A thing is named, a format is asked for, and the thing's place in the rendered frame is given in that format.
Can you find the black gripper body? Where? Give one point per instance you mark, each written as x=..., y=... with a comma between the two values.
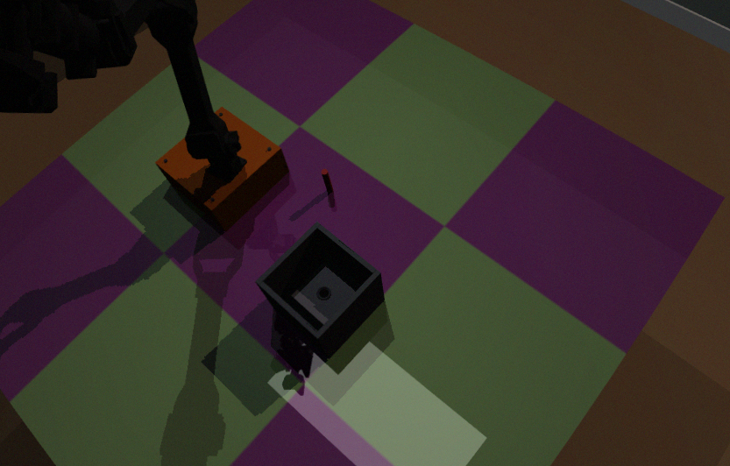
x=46, y=26

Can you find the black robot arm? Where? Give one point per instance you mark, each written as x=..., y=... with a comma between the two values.
x=109, y=27

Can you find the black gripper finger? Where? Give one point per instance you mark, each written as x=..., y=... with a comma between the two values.
x=21, y=75

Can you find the dark red peg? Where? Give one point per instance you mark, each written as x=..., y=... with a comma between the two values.
x=327, y=181

